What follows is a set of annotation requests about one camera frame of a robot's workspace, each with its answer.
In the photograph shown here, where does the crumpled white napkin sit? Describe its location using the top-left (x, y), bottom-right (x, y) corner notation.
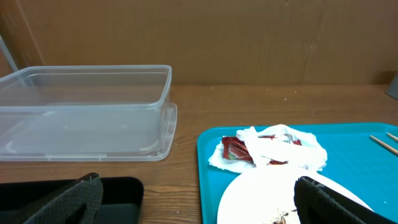
top-left (208, 124), bottom-right (328, 173)

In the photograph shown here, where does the wooden chopstick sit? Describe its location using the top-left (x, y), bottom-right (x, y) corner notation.
top-left (369, 135), bottom-right (398, 156)
top-left (386, 133), bottom-right (398, 142)

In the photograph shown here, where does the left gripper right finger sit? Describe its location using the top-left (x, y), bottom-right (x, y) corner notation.
top-left (294, 176), bottom-right (396, 224)

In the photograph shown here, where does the red sauce packet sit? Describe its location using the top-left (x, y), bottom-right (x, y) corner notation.
top-left (221, 136), bottom-right (252, 162)

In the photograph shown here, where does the clear plastic storage bin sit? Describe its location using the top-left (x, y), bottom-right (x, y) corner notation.
top-left (1, 65), bottom-right (177, 161)

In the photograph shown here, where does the brown food scrap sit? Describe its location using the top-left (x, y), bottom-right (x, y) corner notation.
top-left (271, 211), bottom-right (300, 224)

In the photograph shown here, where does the black plastic tray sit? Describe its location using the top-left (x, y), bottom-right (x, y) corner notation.
top-left (0, 176), bottom-right (145, 224)

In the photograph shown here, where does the teal serving tray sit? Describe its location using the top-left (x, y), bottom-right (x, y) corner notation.
top-left (197, 123), bottom-right (397, 223)

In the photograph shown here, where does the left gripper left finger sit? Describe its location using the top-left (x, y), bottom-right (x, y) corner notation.
top-left (0, 172), bottom-right (104, 224)

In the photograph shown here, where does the large white dinner plate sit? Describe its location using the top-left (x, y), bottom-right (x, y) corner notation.
top-left (216, 164), bottom-right (371, 224)

